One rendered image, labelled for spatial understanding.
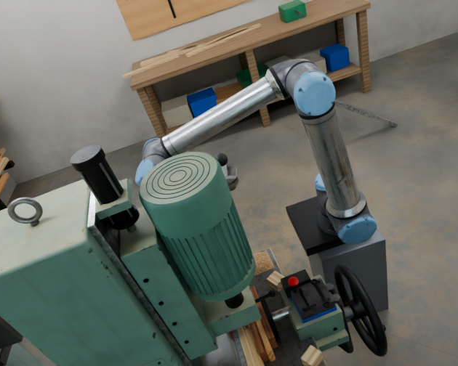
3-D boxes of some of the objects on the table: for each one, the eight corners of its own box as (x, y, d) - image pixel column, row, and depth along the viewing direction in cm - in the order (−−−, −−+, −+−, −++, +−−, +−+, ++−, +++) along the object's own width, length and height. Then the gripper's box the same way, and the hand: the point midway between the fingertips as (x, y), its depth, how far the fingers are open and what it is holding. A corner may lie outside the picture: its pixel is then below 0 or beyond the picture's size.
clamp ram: (300, 331, 107) (294, 314, 102) (275, 341, 107) (269, 324, 102) (288, 306, 114) (283, 287, 109) (265, 315, 114) (259, 298, 109)
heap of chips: (275, 267, 128) (272, 262, 126) (240, 281, 127) (238, 276, 126) (267, 250, 134) (264, 245, 133) (234, 263, 134) (232, 258, 132)
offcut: (313, 372, 98) (311, 366, 96) (302, 364, 100) (300, 358, 98) (323, 359, 100) (321, 351, 98) (312, 351, 102) (310, 344, 100)
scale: (264, 423, 87) (264, 423, 87) (259, 425, 87) (259, 425, 87) (217, 267, 127) (217, 267, 127) (214, 269, 127) (213, 269, 127)
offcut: (268, 285, 123) (266, 278, 120) (277, 277, 124) (275, 270, 122) (278, 292, 120) (276, 285, 117) (286, 283, 121) (284, 277, 119)
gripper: (191, 166, 120) (225, 150, 103) (215, 173, 125) (252, 159, 107) (187, 192, 118) (222, 181, 100) (212, 199, 123) (249, 189, 105)
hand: (233, 181), depth 104 cm, fingers closed
